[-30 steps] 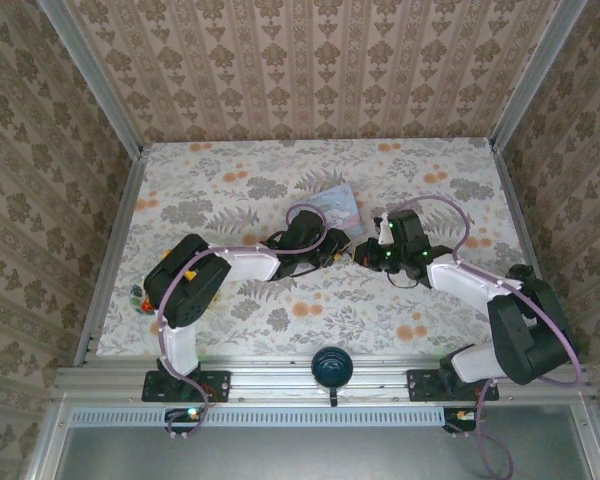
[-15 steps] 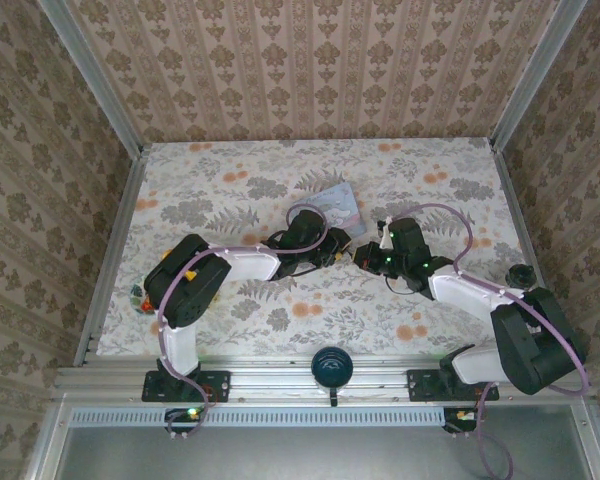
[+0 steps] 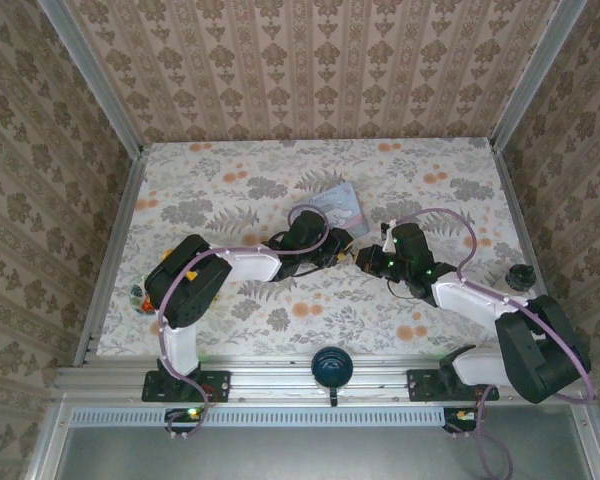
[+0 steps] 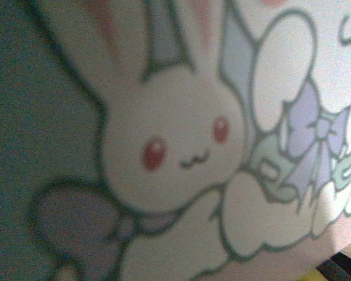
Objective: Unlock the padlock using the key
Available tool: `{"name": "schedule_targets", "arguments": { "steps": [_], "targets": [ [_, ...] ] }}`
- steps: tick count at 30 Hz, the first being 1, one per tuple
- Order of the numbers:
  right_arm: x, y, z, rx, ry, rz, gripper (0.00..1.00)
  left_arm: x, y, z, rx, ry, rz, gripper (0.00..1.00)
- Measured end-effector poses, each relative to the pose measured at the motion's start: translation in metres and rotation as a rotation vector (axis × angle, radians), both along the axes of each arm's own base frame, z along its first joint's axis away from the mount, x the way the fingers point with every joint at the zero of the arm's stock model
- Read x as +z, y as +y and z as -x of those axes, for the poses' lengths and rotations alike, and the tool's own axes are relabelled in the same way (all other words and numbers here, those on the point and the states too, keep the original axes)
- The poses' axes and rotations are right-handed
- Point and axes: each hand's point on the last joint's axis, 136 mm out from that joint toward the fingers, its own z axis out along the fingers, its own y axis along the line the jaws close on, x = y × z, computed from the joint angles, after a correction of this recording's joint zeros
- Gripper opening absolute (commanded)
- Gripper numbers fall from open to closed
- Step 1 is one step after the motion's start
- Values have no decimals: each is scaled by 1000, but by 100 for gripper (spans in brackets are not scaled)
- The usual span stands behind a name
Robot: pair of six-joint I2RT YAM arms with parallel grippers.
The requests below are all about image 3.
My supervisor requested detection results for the floral patterned tablecloth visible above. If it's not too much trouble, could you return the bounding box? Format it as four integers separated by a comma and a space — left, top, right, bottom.
95, 138, 549, 359

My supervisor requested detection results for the pastel picture card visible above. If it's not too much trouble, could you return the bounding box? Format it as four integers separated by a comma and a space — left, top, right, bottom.
307, 180, 372, 237

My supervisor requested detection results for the small colourful toy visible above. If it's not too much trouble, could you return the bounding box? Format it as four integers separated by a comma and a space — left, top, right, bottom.
129, 282, 156, 316

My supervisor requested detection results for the black round bottle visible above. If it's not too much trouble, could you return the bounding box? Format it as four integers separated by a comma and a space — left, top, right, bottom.
507, 262, 536, 292

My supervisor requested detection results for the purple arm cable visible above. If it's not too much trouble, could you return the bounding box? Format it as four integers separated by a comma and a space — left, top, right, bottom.
399, 207, 596, 480
157, 204, 344, 444

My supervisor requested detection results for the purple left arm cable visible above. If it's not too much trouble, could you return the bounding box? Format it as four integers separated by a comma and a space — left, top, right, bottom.
157, 204, 344, 444

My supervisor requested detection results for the grey metal panel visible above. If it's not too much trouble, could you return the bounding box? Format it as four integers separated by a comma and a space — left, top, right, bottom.
54, 424, 594, 480

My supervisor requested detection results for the dark blue round device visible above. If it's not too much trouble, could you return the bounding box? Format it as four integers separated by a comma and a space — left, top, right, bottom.
311, 346, 354, 407

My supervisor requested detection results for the aluminium side rail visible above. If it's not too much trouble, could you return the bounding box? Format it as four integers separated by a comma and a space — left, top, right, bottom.
489, 142, 551, 301
74, 149, 149, 369

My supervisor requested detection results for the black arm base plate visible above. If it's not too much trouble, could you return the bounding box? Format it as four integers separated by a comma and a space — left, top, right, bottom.
140, 369, 232, 403
406, 368, 500, 403

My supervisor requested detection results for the grey slotted cable duct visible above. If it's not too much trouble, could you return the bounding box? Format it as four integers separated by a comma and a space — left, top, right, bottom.
71, 405, 449, 427

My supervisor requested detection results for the aluminium table frame rail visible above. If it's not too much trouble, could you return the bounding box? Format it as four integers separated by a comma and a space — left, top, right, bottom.
54, 354, 595, 402

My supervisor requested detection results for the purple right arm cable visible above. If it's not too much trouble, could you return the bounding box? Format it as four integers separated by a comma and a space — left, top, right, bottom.
399, 207, 596, 480

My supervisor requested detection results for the aluminium frame post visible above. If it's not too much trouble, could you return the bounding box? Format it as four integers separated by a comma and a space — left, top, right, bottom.
35, 0, 146, 159
489, 0, 579, 151

